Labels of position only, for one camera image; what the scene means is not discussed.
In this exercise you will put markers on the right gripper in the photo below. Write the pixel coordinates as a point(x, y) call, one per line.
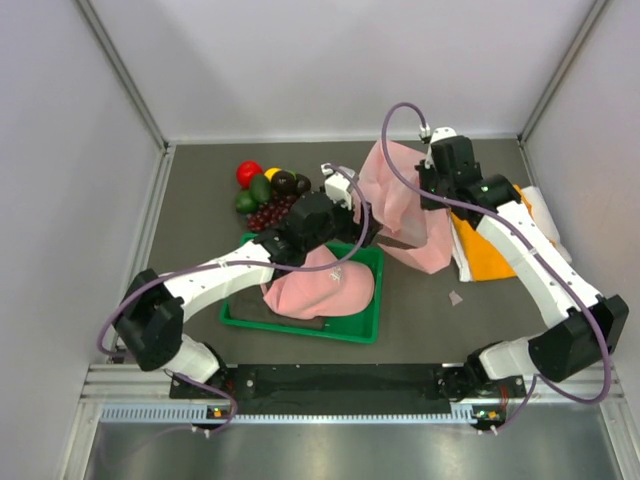
point(424, 172)

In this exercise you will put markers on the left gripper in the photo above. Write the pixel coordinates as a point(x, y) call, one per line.
point(360, 234)

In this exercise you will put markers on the pink plastic bag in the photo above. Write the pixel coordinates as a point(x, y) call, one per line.
point(425, 236)

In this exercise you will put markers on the dark red grape bunch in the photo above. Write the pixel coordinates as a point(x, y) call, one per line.
point(271, 213)

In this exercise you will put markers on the dark brown fruit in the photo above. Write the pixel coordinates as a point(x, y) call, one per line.
point(284, 182)

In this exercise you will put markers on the green avocado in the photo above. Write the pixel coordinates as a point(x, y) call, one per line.
point(260, 188)

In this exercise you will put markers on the red tomato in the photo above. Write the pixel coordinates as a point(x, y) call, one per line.
point(246, 171)

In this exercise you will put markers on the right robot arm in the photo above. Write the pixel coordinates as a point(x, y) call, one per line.
point(582, 325)

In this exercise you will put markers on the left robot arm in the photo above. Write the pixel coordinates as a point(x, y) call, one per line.
point(151, 316)

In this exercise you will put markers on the pink baseball cap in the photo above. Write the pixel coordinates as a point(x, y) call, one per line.
point(344, 290)

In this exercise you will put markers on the orange folded t-shirt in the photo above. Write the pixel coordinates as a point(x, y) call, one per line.
point(476, 259)

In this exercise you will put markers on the dark kiwi fruit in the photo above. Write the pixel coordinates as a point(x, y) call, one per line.
point(302, 185)

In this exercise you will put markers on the green plastic tray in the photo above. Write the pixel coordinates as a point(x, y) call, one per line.
point(360, 328)

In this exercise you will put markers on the white folded cloth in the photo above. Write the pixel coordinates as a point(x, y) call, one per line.
point(538, 210)

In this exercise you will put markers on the yellow lemon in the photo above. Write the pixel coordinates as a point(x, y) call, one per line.
point(269, 174)

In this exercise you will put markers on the dark olive folded cloth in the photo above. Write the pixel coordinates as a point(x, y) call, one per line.
point(254, 309)

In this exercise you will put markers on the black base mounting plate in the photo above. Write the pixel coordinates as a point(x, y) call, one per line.
point(257, 381)

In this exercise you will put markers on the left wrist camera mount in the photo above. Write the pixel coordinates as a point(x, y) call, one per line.
point(338, 185)

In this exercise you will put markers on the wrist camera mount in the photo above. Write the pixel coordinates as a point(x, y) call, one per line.
point(429, 135)
point(338, 185)

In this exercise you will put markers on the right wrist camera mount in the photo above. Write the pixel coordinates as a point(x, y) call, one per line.
point(429, 135)

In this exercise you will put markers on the aluminium frame rail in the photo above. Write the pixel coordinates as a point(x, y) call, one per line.
point(126, 383)

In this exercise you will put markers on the grey slotted cable duct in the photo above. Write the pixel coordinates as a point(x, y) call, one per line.
point(208, 416)

